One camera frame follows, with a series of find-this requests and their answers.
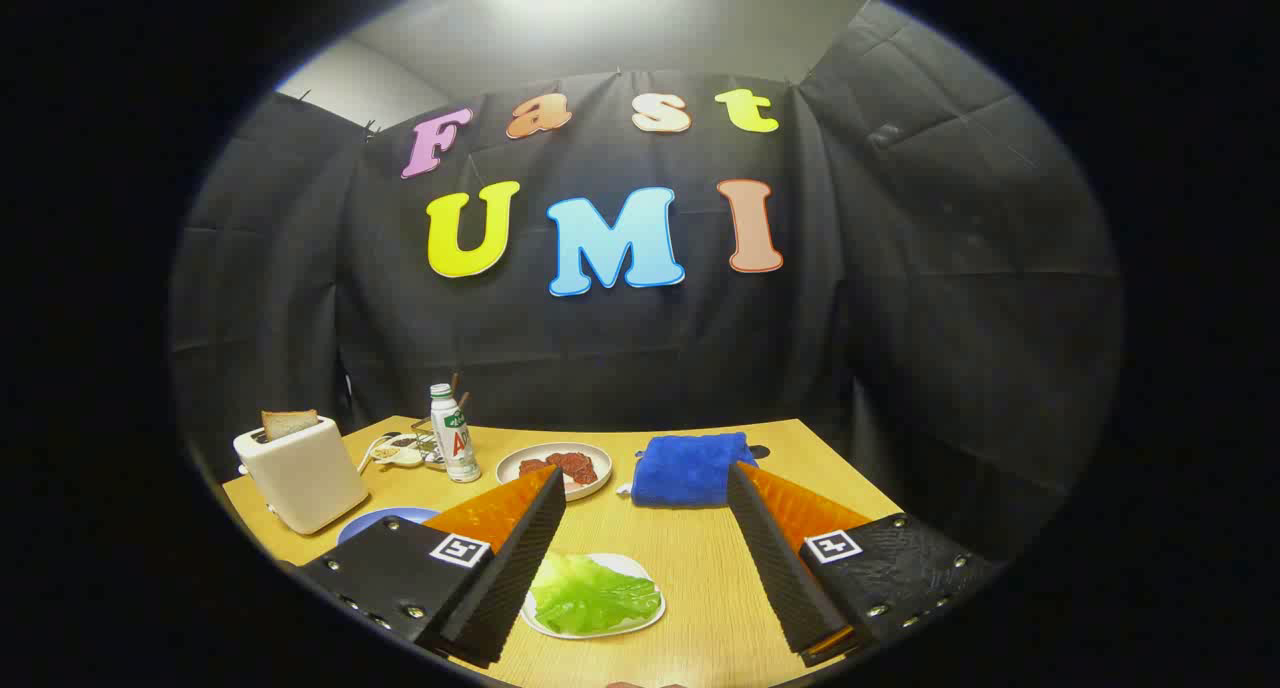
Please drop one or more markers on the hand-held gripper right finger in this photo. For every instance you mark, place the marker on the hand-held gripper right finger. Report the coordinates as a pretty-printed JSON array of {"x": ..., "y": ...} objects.
[{"x": 785, "y": 568}]

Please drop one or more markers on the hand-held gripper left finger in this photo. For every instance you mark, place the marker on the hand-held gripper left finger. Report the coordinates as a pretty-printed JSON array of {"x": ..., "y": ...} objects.
[{"x": 510, "y": 578}]

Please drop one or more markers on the green lettuce leaf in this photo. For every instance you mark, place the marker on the green lettuce leaf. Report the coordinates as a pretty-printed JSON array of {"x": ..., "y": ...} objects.
[{"x": 590, "y": 598}]

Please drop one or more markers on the toast bread slice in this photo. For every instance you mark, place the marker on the toast bread slice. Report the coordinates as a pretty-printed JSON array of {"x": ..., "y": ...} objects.
[{"x": 290, "y": 423}]

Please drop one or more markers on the dark red meat piece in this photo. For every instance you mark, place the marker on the dark red meat piece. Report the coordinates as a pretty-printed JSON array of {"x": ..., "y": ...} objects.
[
  {"x": 575, "y": 466},
  {"x": 533, "y": 466}
]

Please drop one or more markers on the white square plate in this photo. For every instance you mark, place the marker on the white square plate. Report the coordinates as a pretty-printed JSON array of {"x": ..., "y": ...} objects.
[{"x": 645, "y": 573}]

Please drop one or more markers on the round blue plate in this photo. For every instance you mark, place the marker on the round blue plate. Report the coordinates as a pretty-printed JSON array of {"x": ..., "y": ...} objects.
[{"x": 385, "y": 520}]

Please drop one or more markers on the blue folded towel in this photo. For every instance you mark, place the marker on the blue folded towel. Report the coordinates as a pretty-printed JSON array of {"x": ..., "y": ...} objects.
[{"x": 690, "y": 468}]

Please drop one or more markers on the white drink bottle green cap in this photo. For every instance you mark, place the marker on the white drink bottle green cap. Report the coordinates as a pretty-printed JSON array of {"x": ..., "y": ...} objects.
[{"x": 458, "y": 448}]

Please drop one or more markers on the round beige plate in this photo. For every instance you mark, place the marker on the round beige plate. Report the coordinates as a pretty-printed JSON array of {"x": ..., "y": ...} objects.
[{"x": 600, "y": 458}]

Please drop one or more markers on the white divided seasoning dish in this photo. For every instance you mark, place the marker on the white divided seasoning dish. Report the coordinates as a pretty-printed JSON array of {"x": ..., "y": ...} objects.
[{"x": 395, "y": 451}]

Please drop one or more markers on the brown stick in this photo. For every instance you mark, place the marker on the brown stick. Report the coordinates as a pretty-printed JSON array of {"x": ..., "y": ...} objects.
[{"x": 455, "y": 380}]

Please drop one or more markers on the white toaster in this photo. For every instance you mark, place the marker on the white toaster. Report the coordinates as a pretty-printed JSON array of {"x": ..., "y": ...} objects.
[{"x": 300, "y": 478}]

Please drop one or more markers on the black backdrop cloth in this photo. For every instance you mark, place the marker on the black backdrop cloth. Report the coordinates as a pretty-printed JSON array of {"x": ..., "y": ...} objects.
[{"x": 600, "y": 348}]

